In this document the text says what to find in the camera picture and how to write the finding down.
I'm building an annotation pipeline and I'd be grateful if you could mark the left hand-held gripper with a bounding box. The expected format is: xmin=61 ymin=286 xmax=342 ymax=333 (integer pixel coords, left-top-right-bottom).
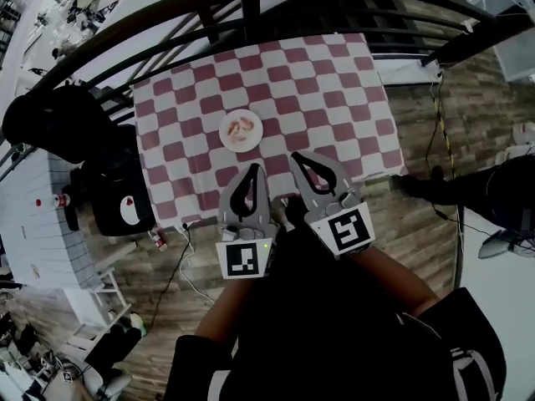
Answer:
xmin=216 ymin=163 xmax=280 ymax=281

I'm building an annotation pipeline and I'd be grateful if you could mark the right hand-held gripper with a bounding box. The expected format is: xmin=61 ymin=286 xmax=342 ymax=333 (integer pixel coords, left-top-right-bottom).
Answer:
xmin=289 ymin=150 xmax=375 ymax=261

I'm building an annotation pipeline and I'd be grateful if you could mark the white plate with food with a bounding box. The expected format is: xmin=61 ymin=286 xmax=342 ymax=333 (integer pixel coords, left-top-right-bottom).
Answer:
xmin=218 ymin=109 xmax=265 ymax=154

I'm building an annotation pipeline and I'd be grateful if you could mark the person's right forearm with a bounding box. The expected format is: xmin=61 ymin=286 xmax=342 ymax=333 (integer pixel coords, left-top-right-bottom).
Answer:
xmin=354 ymin=246 xmax=441 ymax=309

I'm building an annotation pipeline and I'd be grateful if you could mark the person's left forearm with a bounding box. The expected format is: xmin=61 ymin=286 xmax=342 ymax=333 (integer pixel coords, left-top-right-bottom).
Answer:
xmin=194 ymin=276 xmax=261 ymax=343

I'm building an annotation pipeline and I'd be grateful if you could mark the small white plate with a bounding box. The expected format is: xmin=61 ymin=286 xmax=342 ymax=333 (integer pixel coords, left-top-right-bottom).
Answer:
xmin=119 ymin=195 xmax=142 ymax=226

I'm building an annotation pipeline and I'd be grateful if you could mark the person's white shoe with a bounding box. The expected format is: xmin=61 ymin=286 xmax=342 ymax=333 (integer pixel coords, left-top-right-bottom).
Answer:
xmin=273 ymin=198 xmax=293 ymax=231

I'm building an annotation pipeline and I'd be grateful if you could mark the red-cap plastic bottle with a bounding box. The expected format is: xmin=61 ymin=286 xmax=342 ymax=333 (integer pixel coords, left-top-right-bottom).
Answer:
xmin=148 ymin=228 xmax=169 ymax=253

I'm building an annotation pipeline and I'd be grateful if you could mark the person's black clothing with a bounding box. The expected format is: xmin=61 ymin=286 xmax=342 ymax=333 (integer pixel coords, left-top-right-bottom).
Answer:
xmin=162 ymin=198 xmax=507 ymax=401

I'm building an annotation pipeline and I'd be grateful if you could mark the black metal railing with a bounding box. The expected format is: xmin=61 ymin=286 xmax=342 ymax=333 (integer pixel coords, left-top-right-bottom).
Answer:
xmin=0 ymin=0 xmax=535 ymax=114

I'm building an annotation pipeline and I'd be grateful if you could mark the black mesh office chair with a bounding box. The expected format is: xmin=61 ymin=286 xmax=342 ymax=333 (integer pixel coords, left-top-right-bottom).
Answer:
xmin=2 ymin=82 xmax=158 ymax=238

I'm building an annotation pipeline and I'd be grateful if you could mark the white plastic jug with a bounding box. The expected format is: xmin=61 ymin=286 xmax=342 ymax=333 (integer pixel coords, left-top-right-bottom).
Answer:
xmin=512 ymin=120 xmax=535 ymax=146

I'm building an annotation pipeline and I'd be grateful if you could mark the white grid-pattern table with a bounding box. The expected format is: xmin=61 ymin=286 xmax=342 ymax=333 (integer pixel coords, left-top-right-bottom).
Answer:
xmin=0 ymin=147 xmax=135 ymax=347

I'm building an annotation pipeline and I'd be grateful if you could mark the plain white table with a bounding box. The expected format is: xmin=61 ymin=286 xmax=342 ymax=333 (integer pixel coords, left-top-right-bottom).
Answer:
xmin=457 ymin=206 xmax=535 ymax=401

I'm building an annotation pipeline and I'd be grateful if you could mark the white power cable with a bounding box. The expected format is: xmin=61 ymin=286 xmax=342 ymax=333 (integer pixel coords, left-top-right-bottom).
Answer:
xmin=178 ymin=230 xmax=217 ymax=305

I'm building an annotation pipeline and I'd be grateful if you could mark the black cable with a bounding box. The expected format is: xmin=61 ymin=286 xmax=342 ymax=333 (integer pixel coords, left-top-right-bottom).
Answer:
xmin=147 ymin=228 xmax=192 ymax=330

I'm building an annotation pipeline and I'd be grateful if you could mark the yellow black striped cable cover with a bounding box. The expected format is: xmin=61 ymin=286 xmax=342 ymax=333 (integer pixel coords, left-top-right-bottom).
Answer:
xmin=433 ymin=93 xmax=457 ymax=180

